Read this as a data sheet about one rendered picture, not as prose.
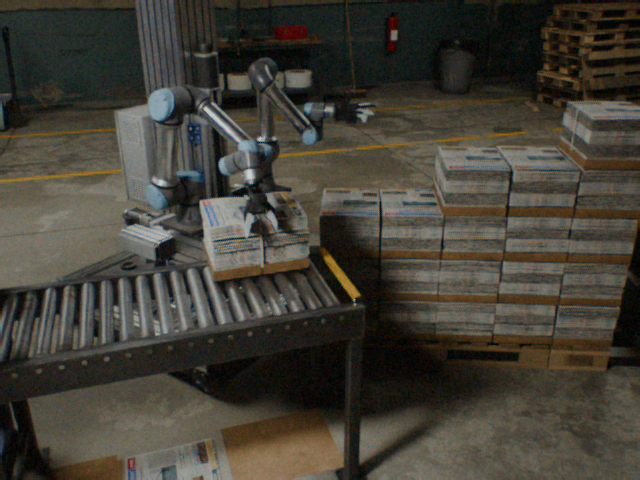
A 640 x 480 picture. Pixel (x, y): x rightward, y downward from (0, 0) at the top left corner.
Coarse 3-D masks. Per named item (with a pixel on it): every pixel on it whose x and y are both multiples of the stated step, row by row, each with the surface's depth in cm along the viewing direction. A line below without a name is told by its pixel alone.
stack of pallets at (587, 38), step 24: (552, 24) 854; (576, 24) 824; (600, 24) 840; (624, 24) 811; (552, 48) 866; (576, 48) 878; (600, 48) 849; (624, 48) 863; (552, 72) 872; (576, 72) 855; (552, 96) 872; (576, 96) 826
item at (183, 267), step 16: (320, 256) 263; (128, 272) 243; (144, 272) 243; (160, 272) 244; (320, 272) 266; (16, 288) 232; (32, 288) 232; (48, 288) 233; (80, 288) 236; (96, 288) 238; (224, 288) 255; (0, 304) 229; (96, 304) 241; (16, 320) 234
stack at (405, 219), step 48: (336, 192) 317; (384, 192) 318; (432, 192) 317; (336, 240) 296; (384, 240) 294; (432, 240) 293; (480, 240) 292; (528, 240) 290; (336, 288) 306; (384, 288) 305; (432, 288) 303; (480, 288) 302; (528, 288) 300; (528, 336) 311
